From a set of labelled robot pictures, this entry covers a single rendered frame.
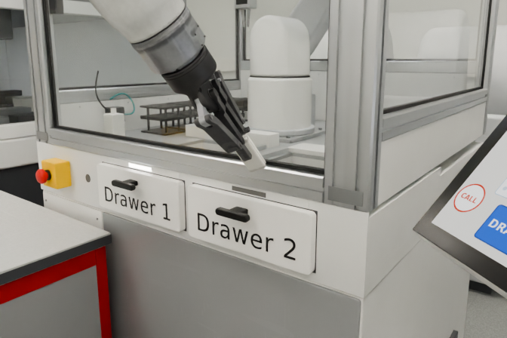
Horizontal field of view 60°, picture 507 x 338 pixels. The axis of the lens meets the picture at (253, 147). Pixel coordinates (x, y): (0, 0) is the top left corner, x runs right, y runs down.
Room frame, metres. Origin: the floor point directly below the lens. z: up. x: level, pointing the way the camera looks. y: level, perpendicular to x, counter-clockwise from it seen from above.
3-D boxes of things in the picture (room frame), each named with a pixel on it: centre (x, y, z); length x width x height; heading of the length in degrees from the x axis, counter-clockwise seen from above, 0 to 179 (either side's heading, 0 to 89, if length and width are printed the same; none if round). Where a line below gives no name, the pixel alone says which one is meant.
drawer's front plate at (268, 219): (0.78, 0.01, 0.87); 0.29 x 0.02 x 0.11; 53
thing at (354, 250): (1.33, -0.06, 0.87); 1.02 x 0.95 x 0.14; 53
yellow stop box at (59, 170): (1.16, 0.54, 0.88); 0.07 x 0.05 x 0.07; 53
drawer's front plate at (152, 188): (0.97, 0.27, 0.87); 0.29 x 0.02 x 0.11; 53
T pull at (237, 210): (0.76, 0.03, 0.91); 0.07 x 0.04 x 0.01; 53
